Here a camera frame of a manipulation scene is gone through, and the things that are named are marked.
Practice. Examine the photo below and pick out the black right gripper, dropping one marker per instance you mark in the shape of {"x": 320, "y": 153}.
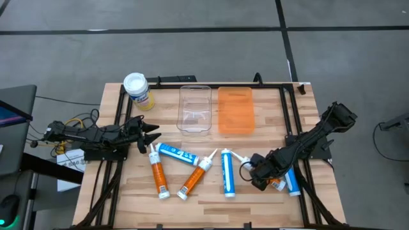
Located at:
{"x": 265, "y": 166}

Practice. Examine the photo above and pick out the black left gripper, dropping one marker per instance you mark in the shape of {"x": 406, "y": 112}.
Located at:
{"x": 135, "y": 131}

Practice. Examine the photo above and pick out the orange sealant tube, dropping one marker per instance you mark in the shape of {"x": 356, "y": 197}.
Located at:
{"x": 193, "y": 179}
{"x": 158, "y": 174}
{"x": 246, "y": 163}

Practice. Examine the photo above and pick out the blue silicone tube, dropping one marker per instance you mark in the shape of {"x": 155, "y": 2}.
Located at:
{"x": 177, "y": 154}
{"x": 228, "y": 172}
{"x": 292, "y": 183}

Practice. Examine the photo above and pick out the orange plastic tray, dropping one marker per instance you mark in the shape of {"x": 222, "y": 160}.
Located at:
{"x": 236, "y": 110}

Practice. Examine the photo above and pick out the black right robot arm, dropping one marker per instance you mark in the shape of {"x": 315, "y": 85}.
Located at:
{"x": 319, "y": 134}

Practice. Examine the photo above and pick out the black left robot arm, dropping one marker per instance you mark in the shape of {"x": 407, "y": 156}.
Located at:
{"x": 105, "y": 134}

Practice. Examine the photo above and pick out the Lysol wipes canister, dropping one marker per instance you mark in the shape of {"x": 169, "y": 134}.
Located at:
{"x": 137, "y": 87}

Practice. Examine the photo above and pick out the clear plastic tray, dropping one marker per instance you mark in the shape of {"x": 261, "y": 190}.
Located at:
{"x": 191, "y": 96}

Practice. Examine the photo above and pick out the black power strip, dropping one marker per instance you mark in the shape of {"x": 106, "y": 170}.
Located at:
{"x": 172, "y": 79}

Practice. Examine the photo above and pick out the white paper sheet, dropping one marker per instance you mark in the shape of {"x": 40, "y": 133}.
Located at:
{"x": 72, "y": 159}

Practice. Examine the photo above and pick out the black angled beam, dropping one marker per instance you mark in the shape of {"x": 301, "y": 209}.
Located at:
{"x": 48, "y": 166}

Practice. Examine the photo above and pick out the grey side desk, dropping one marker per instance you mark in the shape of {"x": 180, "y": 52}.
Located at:
{"x": 19, "y": 143}

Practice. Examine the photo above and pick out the laptop screen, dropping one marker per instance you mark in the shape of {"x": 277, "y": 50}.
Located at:
{"x": 12, "y": 116}

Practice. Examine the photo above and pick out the black computer mouse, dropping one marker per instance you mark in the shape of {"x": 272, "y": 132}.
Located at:
{"x": 9, "y": 209}

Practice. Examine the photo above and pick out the black aluminium table frame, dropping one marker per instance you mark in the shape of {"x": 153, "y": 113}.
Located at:
{"x": 274, "y": 85}

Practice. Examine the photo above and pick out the small black bracket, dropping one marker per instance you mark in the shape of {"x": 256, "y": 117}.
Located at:
{"x": 301, "y": 89}

